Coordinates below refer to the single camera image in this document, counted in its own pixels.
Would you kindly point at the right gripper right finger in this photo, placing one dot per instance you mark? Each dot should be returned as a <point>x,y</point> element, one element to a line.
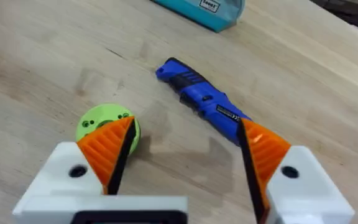
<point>269,155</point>

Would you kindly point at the green disc with holes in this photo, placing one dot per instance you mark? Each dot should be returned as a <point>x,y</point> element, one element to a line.
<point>99,119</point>

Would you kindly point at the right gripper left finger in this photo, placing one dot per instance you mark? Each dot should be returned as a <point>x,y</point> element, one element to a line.
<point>104,152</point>

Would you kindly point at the teal box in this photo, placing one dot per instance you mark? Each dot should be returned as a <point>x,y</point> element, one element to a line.
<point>208,12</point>

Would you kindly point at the blue electric screwdriver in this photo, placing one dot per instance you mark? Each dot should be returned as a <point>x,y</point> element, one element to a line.
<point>204,95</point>

